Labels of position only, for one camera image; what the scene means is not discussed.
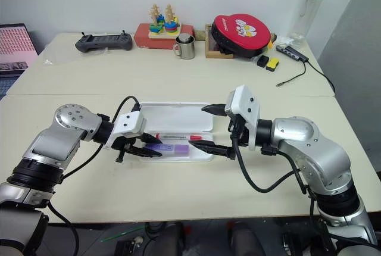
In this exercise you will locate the silver metal mug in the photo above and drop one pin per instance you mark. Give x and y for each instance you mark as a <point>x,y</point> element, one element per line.
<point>186,49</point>

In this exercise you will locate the white crumpled paper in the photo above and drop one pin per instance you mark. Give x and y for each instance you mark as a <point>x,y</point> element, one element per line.
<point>284,41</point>

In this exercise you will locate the dark rounded shape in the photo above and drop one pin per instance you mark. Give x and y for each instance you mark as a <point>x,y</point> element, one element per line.
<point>172,238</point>
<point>241,238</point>

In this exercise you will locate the green stick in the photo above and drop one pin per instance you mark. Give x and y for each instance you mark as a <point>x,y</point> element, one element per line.
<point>122,234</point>

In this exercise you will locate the dark gray handheld controller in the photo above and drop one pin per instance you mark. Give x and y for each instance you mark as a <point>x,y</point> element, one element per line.
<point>104,41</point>

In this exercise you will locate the clear bottle green lid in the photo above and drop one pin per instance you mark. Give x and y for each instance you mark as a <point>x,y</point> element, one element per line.
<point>309,9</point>

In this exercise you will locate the yellow black eraser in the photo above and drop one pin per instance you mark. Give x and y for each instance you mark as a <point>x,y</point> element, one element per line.
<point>272,64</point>

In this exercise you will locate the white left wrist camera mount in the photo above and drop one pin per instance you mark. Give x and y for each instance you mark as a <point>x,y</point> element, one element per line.
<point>128,125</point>

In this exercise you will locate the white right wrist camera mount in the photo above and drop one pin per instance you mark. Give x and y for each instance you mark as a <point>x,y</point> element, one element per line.
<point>247,104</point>

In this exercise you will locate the clear plastic wrapper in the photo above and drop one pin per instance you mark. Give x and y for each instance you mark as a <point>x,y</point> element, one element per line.
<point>48,61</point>

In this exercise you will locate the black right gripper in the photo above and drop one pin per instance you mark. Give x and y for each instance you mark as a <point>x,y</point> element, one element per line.
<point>240,132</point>

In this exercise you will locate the red black punching pad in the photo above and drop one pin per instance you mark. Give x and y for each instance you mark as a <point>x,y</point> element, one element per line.
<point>241,34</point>

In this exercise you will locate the black device on floor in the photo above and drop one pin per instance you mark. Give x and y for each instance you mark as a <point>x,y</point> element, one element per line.
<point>128,248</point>

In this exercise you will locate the wooden tray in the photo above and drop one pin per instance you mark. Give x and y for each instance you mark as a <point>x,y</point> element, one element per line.
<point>211,50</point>

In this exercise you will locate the purple marker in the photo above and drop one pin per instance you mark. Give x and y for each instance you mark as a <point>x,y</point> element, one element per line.
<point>175,149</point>

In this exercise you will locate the colourful wooden stacking toy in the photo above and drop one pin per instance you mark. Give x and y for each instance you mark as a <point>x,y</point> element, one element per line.
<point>163,26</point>

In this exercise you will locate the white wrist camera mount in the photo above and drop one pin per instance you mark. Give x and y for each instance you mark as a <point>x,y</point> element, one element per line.
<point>128,125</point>
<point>247,104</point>

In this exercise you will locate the red marker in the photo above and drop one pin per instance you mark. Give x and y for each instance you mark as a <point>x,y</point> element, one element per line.
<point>175,136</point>

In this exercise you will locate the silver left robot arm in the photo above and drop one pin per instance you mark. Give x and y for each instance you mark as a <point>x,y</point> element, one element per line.
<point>64,131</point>

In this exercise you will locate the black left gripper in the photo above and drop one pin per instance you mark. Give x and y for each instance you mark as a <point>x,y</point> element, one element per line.
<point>126,144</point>

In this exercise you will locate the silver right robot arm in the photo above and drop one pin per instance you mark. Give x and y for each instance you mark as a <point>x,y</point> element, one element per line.
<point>312,151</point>

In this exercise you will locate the white plastic pencil case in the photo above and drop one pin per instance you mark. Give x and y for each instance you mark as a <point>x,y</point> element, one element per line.
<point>175,119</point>

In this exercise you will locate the red flat box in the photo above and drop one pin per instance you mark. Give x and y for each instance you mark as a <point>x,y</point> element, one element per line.
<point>141,37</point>

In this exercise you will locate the small black box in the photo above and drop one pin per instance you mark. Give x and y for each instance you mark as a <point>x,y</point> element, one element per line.
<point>262,61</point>

